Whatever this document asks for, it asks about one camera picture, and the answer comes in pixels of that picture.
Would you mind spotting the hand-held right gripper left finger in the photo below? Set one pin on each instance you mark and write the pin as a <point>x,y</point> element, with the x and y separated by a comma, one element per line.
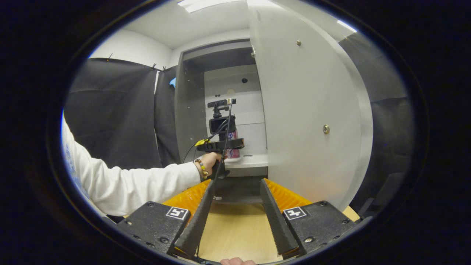
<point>200,221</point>

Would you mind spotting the black backdrop cloth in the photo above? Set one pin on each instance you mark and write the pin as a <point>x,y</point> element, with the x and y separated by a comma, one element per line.
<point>117,121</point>

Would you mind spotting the long ceiling light panel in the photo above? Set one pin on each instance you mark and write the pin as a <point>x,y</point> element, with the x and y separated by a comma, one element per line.
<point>209,4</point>

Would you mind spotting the pink label bottle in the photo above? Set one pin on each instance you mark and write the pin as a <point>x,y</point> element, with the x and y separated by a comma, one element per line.
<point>233,154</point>

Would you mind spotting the grey cabinet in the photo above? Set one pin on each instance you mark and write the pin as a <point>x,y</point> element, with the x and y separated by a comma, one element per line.
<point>189,110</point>

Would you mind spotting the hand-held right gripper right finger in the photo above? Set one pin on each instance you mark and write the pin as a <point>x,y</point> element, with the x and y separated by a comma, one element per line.
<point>278,221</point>

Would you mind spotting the grey cabinet door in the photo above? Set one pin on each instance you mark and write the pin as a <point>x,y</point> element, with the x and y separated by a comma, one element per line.
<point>305,110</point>

